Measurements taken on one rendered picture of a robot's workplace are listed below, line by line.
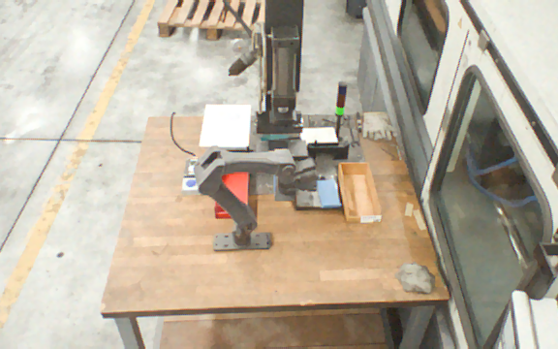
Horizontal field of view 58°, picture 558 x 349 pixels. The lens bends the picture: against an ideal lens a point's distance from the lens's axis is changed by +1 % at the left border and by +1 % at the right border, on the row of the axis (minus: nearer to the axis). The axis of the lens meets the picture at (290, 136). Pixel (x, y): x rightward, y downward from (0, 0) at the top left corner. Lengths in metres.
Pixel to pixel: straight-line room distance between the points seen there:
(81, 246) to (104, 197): 0.38
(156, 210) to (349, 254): 0.73
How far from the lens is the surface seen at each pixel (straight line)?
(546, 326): 1.14
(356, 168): 2.05
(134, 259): 1.84
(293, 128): 1.91
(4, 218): 3.45
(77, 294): 2.95
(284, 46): 1.71
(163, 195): 2.01
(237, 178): 2.03
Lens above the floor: 2.34
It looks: 40 degrees down
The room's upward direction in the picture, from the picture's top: 2 degrees clockwise
